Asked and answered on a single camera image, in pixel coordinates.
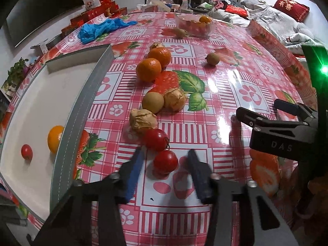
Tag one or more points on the red tomato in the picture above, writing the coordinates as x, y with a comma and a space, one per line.
27, 152
165, 162
156, 139

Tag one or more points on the round brown kiwi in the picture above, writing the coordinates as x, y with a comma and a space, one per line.
212, 59
180, 33
153, 102

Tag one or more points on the pile of colourful clothes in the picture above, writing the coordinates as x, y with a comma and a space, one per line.
223, 2

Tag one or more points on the white tray with grey rim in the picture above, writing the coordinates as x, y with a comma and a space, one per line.
33, 107

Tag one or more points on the brown papery husk fruit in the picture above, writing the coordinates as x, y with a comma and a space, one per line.
142, 121
156, 46
175, 99

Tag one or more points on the black television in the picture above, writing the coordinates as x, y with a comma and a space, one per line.
43, 2

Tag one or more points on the pile of blue gloves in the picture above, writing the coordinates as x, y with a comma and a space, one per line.
97, 29

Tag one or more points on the red cloth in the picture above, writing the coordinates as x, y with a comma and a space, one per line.
237, 10

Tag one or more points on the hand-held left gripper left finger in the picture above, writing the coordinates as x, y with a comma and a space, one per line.
133, 175

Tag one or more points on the green potted plant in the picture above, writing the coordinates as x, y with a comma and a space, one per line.
16, 70

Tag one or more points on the open white cardboard box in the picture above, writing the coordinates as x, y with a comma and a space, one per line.
39, 48

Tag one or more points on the small orange mandarin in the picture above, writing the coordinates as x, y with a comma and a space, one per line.
205, 19

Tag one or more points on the grey blanket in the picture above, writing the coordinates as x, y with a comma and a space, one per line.
276, 23

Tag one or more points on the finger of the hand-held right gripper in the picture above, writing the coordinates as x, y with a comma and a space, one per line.
256, 120
289, 106

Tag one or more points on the red checkered plastic tablecloth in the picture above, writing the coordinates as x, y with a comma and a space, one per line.
230, 94

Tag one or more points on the stack of red gift boxes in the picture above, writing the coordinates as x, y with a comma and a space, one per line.
110, 8

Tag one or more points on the red embroidered pillow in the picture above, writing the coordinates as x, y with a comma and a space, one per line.
290, 7

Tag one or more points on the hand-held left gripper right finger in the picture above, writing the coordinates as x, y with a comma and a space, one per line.
198, 175

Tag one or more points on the clear glass bowl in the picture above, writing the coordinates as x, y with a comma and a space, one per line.
192, 29

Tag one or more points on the yellowish orange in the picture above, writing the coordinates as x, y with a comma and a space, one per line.
54, 138

